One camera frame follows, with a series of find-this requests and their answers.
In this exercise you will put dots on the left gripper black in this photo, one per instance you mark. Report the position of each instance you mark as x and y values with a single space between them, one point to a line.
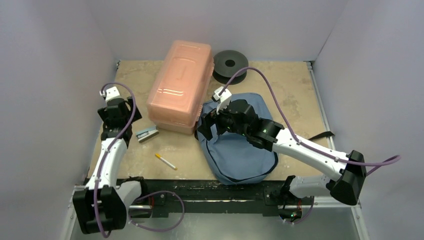
103 113

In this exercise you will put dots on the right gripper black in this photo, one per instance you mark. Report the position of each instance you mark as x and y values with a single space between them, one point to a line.
210 122

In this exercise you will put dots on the blue backpack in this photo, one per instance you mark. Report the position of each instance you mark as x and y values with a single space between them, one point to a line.
235 161

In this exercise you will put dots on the yellow white pencil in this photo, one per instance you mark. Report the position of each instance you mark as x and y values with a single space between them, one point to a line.
169 164

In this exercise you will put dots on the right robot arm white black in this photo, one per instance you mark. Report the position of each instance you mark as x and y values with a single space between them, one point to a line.
343 174

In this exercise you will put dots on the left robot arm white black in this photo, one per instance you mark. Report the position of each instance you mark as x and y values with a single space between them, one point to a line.
106 172

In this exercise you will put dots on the pink translucent plastic box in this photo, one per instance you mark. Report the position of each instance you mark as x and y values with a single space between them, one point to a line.
176 98

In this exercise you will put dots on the black filament spool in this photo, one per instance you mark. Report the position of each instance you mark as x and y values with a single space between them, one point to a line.
227 63

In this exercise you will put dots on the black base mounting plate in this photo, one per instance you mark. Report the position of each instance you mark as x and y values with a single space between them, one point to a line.
139 197

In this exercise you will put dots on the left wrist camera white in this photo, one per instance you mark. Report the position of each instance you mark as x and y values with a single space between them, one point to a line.
110 94

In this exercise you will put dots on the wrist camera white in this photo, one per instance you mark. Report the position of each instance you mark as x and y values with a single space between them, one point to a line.
222 97
110 94

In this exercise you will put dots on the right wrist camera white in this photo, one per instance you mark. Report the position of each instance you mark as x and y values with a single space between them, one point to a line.
222 97

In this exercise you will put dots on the aluminium frame rail front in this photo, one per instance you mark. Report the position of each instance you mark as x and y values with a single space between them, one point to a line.
324 218

